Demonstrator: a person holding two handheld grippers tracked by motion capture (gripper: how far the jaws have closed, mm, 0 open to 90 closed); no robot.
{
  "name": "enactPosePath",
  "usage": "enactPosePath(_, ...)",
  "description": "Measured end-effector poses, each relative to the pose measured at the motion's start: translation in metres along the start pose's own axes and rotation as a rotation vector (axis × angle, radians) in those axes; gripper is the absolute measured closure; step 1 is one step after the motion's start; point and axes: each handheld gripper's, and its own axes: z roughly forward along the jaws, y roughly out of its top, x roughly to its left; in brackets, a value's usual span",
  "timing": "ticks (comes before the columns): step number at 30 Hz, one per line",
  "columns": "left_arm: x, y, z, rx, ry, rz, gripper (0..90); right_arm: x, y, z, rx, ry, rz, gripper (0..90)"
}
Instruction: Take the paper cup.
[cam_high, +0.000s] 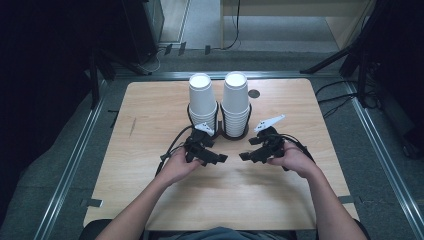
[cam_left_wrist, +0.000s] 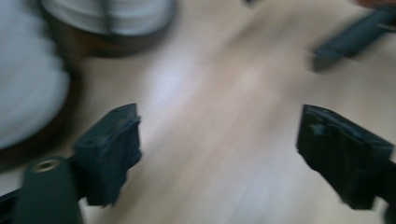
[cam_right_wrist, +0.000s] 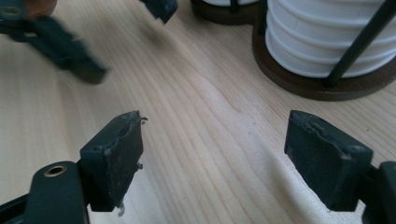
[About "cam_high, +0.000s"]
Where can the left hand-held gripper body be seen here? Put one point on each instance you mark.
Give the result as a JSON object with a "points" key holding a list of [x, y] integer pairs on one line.
{"points": [[196, 143]]}

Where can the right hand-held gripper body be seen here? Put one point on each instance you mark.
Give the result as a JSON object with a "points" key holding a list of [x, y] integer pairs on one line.
{"points": [[274, 145]]}

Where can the single white paper cup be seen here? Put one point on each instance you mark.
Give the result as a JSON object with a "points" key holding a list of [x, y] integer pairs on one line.
{"points": [[235, 93]]}

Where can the person's right hand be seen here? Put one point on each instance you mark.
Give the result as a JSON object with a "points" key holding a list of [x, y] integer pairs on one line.
{"points": [[296, 161]]}

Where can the person's left hand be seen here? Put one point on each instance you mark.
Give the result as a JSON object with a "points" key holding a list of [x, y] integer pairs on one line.
{"points": [[176, 168]]}

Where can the black round table grommet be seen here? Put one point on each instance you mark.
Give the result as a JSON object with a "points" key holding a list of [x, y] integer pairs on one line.
{"points": [[254, 93]]}

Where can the person's grey shirt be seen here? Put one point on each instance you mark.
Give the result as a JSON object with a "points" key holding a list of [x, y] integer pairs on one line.
{"points": [[220, 234]]}

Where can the grey tape piece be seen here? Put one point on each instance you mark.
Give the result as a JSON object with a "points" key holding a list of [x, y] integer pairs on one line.
{"points": [[346, 199], [93, 202]]}

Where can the dark floor tape strip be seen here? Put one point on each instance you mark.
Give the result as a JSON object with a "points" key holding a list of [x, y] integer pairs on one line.
{"points": [[182, 48], [168, 49], [207, 50]]}

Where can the black tripod stand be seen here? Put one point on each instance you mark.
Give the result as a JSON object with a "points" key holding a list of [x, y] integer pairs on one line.
{"points": [[362, 80]]}

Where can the black metal stand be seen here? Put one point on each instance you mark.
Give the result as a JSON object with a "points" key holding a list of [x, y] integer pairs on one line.
{"points": [[94, 83]]}

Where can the light wooden panel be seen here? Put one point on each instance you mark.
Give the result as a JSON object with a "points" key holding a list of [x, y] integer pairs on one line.
{"points": [[173, 20]]}

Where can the black cabinet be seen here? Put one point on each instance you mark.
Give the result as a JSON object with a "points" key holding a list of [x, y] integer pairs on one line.
{"points": [[140, 30]]}

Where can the person's dark pants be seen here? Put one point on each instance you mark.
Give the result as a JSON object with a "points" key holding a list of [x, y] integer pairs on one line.
{"points": [[90, 231]]}

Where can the dark curtain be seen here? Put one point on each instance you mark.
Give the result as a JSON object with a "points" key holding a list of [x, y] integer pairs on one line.
{"points": [[40, 83], [403, 50]]}

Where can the metal floor rail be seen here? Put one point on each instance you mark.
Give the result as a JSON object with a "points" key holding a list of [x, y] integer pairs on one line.
{"points": [[64, 180], [385, 160]]}

